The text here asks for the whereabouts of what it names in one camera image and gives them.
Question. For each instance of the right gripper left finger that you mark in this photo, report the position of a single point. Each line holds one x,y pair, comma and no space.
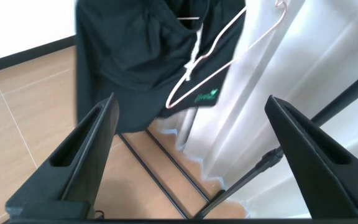
42,193

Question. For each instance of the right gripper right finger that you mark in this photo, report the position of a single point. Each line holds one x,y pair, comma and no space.
328,186

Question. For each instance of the black shorts with green print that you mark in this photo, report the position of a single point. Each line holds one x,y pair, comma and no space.
120,62

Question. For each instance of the black clothes rack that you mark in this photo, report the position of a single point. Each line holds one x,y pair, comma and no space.
337,104

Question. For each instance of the white curtain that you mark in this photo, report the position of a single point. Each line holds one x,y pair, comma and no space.
291,62

